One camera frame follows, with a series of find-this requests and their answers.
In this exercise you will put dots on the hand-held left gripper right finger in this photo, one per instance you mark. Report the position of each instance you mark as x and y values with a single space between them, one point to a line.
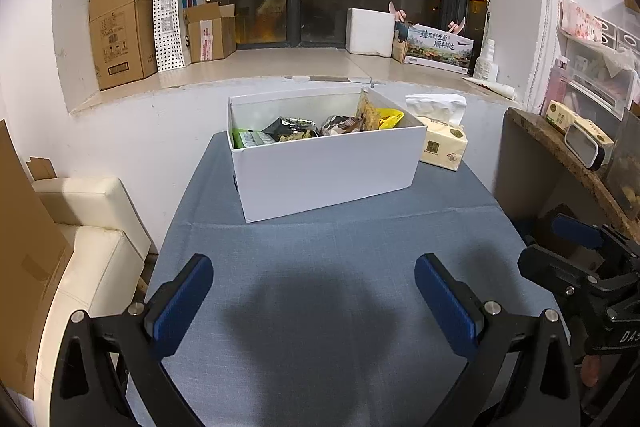
445 307

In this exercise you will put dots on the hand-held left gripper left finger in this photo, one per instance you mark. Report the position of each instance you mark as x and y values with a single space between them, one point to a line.
185 302

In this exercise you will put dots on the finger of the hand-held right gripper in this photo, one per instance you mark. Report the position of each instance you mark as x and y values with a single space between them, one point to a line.
575 229
555 269

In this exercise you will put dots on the white storage box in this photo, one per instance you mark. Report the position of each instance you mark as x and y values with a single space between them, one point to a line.
325 177

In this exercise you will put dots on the person's right hand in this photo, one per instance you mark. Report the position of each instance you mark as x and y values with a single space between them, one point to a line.
592 369

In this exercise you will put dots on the white alarm clock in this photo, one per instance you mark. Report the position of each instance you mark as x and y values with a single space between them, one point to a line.
582 147

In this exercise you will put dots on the round wooden side table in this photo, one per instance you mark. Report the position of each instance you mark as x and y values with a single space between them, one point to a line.
545 137

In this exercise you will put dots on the cream sofa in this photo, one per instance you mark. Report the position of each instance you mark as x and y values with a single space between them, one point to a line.
95 257

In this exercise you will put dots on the small cream tissue box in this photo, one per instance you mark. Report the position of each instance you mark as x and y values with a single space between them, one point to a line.
560 114

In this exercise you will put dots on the blue-grey tablecloth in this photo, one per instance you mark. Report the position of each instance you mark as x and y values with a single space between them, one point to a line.
325 267

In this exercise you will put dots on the clear plastic drawer organizer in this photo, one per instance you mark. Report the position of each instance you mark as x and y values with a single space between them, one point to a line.
590 82

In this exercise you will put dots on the cream tissue pack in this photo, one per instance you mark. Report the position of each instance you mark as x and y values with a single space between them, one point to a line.
442 147

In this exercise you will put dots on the flat cardboard sheet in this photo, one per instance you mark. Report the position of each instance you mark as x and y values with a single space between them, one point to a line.
30 257

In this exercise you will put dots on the white tube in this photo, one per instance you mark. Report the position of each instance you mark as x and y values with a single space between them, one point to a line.
492 86

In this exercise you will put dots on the pale green snack packet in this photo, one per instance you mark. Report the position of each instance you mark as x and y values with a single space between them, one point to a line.
247 138

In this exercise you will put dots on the white plastic bottle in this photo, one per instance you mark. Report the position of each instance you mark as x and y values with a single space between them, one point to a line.
485 64

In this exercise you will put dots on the small cardboard piece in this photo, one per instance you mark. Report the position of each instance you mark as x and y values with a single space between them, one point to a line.
41 168

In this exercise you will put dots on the black snack packet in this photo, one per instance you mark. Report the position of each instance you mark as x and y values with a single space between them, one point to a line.
287 125

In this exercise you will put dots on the floral pouch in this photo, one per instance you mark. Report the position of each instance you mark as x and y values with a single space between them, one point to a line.
580 22

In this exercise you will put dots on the dark brown snack packet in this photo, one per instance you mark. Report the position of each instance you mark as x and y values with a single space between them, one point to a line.
340 124

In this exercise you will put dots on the printed landscape carton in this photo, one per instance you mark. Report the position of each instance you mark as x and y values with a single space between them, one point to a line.
435 49

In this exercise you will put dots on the small brown carton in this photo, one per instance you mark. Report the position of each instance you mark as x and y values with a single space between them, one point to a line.
398 52

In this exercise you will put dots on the small open cardboard box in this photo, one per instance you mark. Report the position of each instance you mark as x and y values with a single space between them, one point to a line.
210 37

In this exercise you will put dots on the large cardboard box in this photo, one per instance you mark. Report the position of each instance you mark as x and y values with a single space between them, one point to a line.
122 32

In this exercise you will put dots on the polka-dot paper bag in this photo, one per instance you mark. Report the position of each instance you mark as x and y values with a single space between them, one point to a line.
167 22

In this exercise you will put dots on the white foam box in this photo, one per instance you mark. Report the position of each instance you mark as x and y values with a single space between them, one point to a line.
367 32

